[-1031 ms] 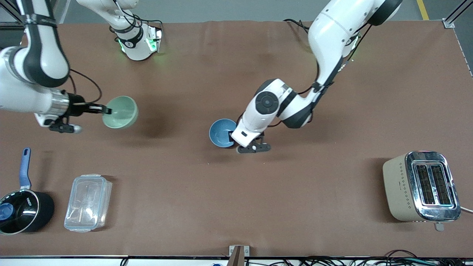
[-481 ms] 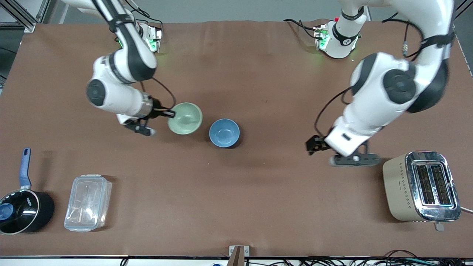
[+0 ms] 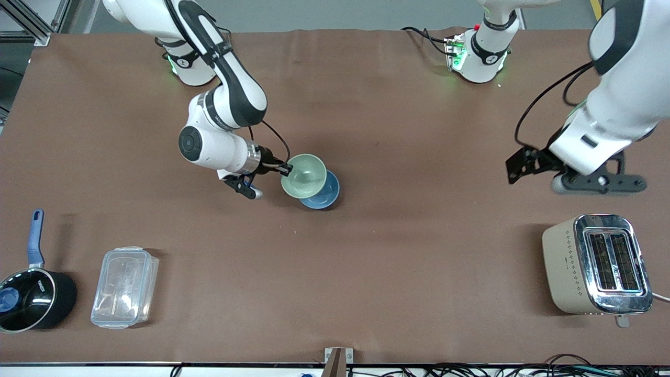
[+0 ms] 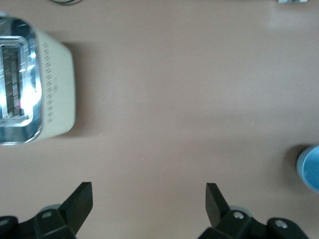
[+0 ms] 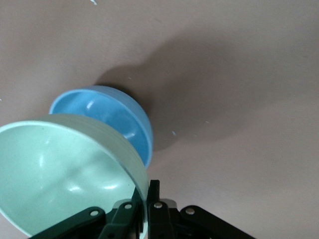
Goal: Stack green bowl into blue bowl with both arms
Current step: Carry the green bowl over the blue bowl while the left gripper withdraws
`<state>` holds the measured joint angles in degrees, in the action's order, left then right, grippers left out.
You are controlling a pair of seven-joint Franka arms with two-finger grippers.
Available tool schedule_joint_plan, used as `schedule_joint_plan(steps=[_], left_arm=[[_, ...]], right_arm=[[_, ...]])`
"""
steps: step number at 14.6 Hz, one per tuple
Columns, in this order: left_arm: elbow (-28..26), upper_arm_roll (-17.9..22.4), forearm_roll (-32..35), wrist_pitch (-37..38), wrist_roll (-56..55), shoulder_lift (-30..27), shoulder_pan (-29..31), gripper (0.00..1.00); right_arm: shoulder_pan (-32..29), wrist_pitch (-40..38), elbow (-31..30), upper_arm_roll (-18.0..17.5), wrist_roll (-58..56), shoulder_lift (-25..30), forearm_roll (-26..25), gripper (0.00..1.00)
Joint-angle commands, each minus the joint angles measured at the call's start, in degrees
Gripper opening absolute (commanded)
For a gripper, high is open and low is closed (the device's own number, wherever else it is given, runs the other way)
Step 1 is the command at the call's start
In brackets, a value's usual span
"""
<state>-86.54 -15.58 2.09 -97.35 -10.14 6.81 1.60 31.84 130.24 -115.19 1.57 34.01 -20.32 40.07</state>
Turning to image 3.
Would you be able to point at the metal bracket at table edge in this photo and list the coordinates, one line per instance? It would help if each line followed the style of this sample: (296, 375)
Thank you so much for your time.
(330, 357)

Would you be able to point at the circuit board with green light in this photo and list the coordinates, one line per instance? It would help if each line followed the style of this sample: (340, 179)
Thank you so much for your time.
(454, 52)

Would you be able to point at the grey aluminium frame profile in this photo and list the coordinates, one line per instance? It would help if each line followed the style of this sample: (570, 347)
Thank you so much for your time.
(31, 26)

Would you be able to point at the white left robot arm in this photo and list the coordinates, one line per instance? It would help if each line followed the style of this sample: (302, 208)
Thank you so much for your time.
(617, 115)

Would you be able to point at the blue bowl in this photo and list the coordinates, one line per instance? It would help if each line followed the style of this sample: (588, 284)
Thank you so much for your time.
(327, 197)

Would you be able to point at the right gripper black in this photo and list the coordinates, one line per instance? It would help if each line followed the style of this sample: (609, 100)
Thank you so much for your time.
(266, 157)

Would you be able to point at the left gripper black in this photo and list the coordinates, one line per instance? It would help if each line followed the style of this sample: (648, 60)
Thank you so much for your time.
(542, 159)

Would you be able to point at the brown table cover mat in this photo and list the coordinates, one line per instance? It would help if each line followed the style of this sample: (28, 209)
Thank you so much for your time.
(419, 246)

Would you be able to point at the glass lid with blue knob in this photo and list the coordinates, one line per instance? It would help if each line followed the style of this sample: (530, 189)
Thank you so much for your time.
(9, 301)

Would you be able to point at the green bowl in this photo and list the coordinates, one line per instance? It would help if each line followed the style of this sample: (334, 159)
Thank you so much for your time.
(306, 175)

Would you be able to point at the cream and chrome toaster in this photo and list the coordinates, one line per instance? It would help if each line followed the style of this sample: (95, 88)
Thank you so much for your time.
(562, 267)

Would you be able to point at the clear plastic food container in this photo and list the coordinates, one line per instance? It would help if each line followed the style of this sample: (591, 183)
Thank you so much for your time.
(124, 288)

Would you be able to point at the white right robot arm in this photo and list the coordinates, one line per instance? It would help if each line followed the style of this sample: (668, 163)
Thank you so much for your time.
(209, 149)

